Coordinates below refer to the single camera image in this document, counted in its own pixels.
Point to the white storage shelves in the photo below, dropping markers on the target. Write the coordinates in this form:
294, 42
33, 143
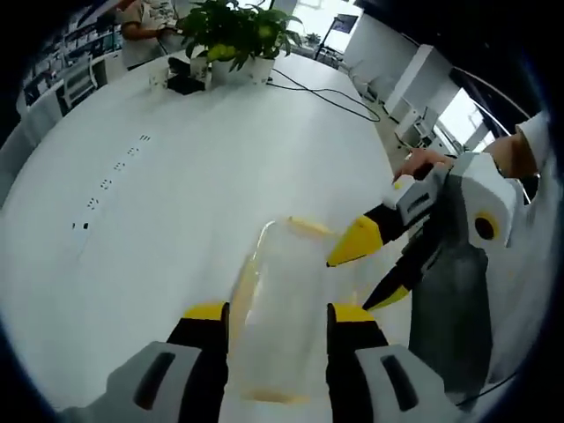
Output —
70, 44

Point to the white paper cup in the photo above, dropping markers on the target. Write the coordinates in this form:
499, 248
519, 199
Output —
158, 79

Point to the black tripod stand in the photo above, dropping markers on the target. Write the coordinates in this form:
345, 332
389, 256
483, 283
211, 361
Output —
337, 31

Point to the clear box with yellow buckle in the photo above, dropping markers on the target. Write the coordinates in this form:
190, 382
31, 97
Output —
282, 308

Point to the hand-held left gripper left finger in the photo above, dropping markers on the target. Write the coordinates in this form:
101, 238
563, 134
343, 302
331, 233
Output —
198, 352

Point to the black object on table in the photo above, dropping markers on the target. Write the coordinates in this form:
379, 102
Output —
187, 83

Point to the person's right hand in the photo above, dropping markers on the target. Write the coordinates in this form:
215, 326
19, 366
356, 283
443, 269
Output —
423, 161

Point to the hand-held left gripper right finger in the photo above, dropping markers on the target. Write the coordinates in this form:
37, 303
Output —
357, 352

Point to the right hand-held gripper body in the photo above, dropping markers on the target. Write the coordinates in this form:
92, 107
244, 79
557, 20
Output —
480, 189

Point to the white office chair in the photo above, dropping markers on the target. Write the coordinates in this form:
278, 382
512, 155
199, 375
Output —
79, 81

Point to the white plant pot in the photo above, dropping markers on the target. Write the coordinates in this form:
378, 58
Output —
260, 69
224, 71
199, 68

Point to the green leafy plant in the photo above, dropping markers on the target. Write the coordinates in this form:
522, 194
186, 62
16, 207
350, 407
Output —
238, 26

